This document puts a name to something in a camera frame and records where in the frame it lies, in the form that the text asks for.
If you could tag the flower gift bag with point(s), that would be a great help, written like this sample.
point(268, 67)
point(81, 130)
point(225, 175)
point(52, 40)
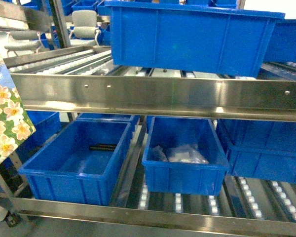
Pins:
point(15, 125)

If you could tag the blue bin with plastic bags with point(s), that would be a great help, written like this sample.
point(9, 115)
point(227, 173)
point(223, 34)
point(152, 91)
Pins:
point(184, 156)

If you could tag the blue bin with black item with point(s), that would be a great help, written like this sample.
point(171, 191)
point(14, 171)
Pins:
point(81, 164)

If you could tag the blue bin on upper shelf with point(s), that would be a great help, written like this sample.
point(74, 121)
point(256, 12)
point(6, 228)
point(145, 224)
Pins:
point(190, 37)

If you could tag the grey office chair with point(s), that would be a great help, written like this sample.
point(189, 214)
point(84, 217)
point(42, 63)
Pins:
point(85, 30)
point(25, 41)

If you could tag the blue bin lower right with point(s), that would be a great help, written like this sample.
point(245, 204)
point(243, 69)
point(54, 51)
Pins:
point(259, 149)

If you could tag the steel shelf front rail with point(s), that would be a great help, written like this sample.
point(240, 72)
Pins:
point(181, 97)

